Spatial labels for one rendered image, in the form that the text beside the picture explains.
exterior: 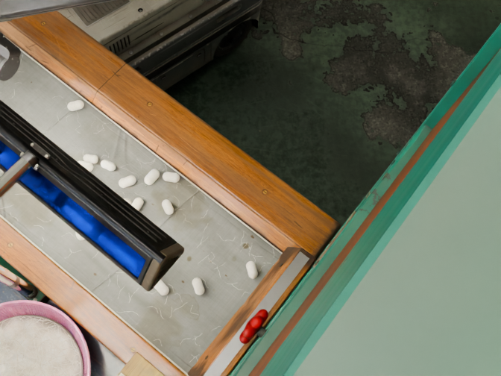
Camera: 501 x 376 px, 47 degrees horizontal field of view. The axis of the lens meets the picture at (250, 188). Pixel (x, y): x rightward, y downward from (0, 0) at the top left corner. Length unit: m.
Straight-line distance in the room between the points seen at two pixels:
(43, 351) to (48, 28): 0.69
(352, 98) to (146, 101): 1.11
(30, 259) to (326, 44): 1.51
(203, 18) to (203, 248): 0.94
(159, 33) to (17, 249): 0.90
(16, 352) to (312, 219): 0.62
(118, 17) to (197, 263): 0.85
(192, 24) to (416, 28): 0.97
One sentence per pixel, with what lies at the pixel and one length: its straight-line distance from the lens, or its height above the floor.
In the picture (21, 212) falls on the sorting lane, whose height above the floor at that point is 0.74.
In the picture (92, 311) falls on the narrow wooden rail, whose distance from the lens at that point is 1.14.
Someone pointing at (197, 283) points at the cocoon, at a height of 0.76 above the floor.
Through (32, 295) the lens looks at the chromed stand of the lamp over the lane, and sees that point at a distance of 1.20.
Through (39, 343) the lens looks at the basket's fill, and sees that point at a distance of 1.18.
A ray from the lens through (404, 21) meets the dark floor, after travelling 2.46.
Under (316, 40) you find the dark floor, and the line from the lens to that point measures 2.31.
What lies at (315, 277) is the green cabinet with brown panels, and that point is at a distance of 0.62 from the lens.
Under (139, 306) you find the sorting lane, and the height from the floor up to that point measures 0.74.
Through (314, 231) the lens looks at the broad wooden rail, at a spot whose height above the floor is 0.76.
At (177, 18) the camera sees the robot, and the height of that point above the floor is 0.37.
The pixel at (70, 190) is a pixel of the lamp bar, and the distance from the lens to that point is 0.83.
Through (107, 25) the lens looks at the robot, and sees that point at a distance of 1.74.
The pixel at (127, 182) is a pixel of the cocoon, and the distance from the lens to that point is 1.20.
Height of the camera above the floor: 1.87
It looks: 69 degrees down
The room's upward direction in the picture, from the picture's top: 12 degrees clockwise
